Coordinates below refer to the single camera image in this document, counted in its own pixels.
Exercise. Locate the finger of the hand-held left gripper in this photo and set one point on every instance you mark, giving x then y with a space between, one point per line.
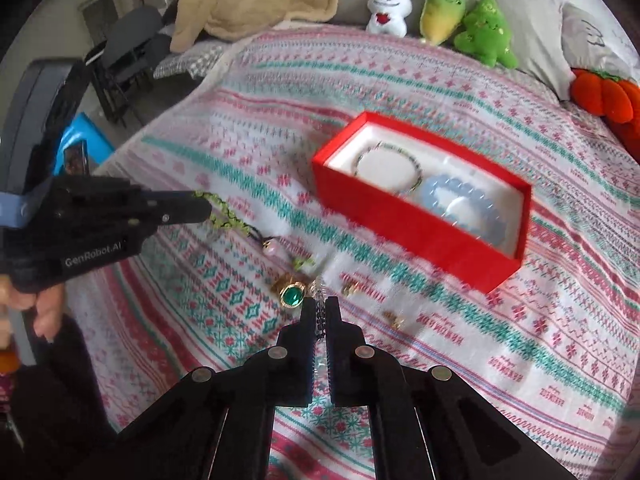
185 214
170 197

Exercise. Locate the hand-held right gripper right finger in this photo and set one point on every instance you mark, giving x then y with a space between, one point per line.
331 360

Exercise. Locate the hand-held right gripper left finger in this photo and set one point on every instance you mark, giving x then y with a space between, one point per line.
309 360

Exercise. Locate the small gold earring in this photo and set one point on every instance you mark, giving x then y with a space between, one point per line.
348 288
395 321

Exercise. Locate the red jewelry box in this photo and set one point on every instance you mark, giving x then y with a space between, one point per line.
425 230

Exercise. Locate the person's left hand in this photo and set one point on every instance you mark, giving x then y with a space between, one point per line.
47 310

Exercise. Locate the blue stool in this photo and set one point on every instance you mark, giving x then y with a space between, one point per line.
92 137

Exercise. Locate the black phone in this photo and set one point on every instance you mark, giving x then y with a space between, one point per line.
77 160

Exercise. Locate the grey checkered cloth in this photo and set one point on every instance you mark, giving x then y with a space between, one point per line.
190 60

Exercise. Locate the person's dark clothing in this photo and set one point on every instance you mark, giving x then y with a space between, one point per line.
50 410

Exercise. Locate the black chair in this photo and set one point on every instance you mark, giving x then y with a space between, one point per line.
130 35

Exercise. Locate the patterned knit bedspread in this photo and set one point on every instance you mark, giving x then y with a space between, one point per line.
500 335

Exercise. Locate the beige fleece blanket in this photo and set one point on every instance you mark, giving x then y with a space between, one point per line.
260 0

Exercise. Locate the white bunny plush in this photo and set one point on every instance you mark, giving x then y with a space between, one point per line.
390 7

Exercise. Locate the yellow green carrot plush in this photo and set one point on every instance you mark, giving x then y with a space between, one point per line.
440 15

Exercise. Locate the green tree plush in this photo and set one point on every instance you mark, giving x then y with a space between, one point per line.
485 30

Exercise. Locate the orange pumpkin plush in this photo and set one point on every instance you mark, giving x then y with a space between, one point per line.
600 97

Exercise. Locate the grey printed pillow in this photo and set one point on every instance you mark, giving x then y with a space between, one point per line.
590 35

